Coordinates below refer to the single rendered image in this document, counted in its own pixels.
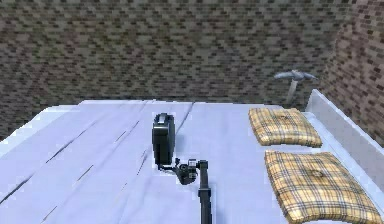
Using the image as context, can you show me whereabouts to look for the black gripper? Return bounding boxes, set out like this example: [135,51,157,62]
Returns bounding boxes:
[157,157,199,186]

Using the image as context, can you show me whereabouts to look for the black alarm clock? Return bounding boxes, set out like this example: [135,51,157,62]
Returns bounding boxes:
[151,112,177,170]

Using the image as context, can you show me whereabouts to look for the white bed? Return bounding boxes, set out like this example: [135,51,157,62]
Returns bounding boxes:
[0,88,384,224]

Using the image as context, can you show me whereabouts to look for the grey lamp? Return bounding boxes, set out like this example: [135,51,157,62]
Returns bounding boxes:
[273,69,319,106]

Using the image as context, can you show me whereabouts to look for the yellow plaid pillow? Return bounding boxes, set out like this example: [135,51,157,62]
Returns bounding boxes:
[264,150,384,224]
[247,106,324,149]

